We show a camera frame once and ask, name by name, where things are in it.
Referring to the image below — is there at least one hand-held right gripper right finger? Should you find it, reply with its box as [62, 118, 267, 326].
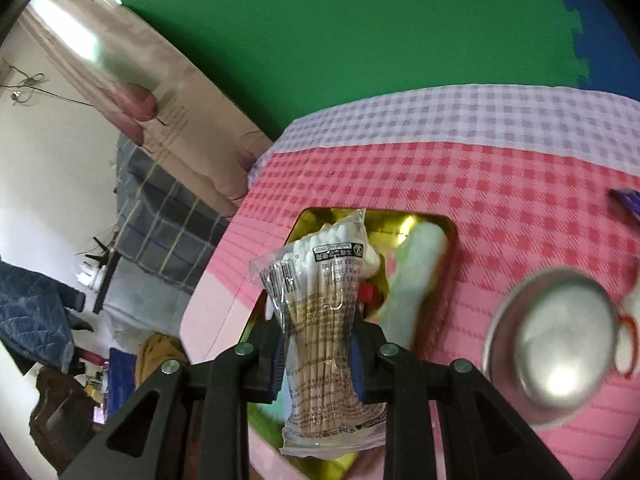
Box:
[350, 322, 573, 480]

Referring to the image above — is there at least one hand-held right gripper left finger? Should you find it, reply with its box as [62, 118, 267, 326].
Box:
[60, 319, 287, 480]

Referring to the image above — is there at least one cotton swab packet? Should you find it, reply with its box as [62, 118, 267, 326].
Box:
[248, 208, 388, 461]

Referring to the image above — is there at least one teal fluffy scrunchie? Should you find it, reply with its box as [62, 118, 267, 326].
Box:
[375, 223, 449, 352]

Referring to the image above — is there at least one red tin box gold inside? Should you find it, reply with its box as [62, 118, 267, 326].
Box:
[239, 206, 458, 472]

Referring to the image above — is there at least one yellow cloth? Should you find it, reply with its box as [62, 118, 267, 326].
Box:
[136, 334, 187, 401]

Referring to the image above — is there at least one blue plaid cloth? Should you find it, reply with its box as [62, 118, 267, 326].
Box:
[114, 132, 232, 297]

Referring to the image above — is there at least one stainless steel bowl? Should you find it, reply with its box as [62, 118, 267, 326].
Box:
[482, 266, 621, 431]

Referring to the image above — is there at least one pink checked tablecloth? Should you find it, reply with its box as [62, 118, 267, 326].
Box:
[179, 84, 640, 480]

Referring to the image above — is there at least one blue quilted jacket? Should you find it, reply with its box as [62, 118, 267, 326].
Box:
[0, 260, 95, 375]

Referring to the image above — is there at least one white pad with red trim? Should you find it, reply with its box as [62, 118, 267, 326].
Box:
[612, 290, 640, 378]

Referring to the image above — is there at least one beige printed curtain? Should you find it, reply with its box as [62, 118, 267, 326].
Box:
[20, 0, 275, 218]

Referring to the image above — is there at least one purple packet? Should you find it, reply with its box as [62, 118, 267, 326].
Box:
[606, 187, 640, 222]

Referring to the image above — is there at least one green foam mat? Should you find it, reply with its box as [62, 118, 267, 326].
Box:
[117, 0, 591, 142]

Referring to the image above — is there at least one blue foam mat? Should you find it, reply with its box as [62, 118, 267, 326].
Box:
[557, 0, 640, 106]

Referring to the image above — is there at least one thin wall cable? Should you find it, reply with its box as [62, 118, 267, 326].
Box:
[0, 57, 96, 109]

